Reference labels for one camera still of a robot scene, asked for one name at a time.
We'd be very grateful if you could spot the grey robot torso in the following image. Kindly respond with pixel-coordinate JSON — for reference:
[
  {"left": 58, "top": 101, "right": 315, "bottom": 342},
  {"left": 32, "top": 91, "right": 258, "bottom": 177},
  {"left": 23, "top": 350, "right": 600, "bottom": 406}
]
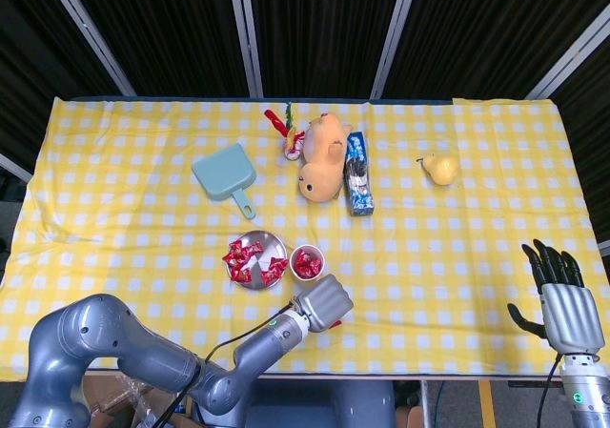
[{"left": 194, "top": 377, "right": 397, "bottom": 428}]

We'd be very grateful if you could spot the orange plush toy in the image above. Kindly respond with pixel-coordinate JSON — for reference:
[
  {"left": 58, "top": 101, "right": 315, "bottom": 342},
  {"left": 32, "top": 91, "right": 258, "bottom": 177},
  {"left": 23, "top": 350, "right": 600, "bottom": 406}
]
[{"left": 297, "top": 112, "right": 354, "bottom": 204}]

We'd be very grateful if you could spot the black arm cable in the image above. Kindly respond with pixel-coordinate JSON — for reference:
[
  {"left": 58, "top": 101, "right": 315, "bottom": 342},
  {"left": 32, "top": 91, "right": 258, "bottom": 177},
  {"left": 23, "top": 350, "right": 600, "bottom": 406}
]
[
  {"left": 540, "top": 358, "right": 563, "bottom": 428},
  {"left": 152, "top": 302, "right": 296, "bottom": 428}
]

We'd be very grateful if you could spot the yellow pear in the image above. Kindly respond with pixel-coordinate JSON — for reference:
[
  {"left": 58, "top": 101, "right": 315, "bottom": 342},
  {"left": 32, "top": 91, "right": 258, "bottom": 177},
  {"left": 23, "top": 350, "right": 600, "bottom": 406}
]
[{"left": 417, "top": 153, "right": 461, "bottom": 187}]

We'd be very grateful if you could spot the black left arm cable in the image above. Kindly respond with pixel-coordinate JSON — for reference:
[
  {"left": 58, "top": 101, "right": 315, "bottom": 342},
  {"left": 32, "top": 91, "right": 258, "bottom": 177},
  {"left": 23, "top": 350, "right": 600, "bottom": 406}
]
[{"left": 152, "top": 302, "right": 296, "bottom": 428}]

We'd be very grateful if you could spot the round silver plate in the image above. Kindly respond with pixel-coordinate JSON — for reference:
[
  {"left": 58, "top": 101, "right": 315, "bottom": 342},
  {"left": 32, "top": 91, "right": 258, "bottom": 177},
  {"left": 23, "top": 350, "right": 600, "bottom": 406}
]
[{"left": 227, "top": 230, "right": 289, "bottom": 291}]

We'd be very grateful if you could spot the brown cardboard box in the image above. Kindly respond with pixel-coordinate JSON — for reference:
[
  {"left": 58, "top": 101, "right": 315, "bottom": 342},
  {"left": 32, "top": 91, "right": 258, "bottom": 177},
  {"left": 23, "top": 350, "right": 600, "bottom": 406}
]
[{"left": 80, "top": 375, "right": 201, "bottom": 428}]

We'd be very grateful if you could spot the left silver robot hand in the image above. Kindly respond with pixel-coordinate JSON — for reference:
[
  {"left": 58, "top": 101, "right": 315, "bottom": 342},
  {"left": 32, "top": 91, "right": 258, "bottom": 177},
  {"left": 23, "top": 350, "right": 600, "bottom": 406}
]
[{"left": 295, "top": 275, "right": 355, "bottom": 334}]

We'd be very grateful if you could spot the teal plastic dustpan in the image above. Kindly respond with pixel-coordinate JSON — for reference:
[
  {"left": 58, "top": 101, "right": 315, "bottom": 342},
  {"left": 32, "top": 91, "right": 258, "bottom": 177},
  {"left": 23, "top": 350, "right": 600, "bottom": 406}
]
[{"left": 190, "top": 142, "right": 258, "bottom": 221}]

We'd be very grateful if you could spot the yellow checkered tablecloth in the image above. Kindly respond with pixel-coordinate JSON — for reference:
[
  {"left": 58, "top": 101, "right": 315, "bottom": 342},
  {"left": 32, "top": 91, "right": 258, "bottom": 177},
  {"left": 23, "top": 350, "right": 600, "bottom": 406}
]
[{"left": 0, "top": 96, "right": 610, "bottom": 381}]

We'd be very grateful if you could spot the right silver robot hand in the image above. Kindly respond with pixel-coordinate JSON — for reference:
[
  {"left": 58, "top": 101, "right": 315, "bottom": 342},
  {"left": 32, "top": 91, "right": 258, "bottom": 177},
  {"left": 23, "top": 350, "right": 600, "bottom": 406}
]
[{"left": 507, "top": 239, "right": 607, "bottom": 357}]

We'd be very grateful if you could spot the metal table leg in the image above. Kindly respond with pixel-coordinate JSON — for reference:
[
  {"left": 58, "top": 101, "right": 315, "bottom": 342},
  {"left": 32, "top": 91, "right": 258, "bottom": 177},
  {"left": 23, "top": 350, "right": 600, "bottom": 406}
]
[{"left": 418, "top": 379, "right": 433, "bottom": 428}]

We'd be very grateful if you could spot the black pleated curtain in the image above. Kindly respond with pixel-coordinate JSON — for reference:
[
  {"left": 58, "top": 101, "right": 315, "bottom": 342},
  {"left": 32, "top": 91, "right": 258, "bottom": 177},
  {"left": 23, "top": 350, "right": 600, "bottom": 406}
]
[{"left": 0, "top": 0, "right": 610, "bottom": 257}]

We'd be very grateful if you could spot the colourful feather shuttlecock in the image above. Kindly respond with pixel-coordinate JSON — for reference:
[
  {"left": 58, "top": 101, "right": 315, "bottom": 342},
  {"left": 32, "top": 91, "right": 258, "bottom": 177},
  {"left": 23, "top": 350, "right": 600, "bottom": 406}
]
[{"left": 263, "top": 101, "right": 306, "bottom": 161}]

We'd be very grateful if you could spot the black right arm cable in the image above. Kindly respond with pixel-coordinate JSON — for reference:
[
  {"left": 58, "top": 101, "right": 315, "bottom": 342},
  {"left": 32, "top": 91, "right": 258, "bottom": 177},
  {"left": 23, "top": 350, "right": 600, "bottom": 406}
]
[{"left": 540, "top": 358, "right": 563, "bottom": 428}]

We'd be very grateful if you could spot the blue cookie box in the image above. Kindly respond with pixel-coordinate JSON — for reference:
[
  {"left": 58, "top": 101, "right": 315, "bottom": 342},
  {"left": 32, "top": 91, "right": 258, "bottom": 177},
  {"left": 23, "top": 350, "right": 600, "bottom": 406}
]
[{"left": 342, "top": 130, "right": 376, "bottom": 217}]

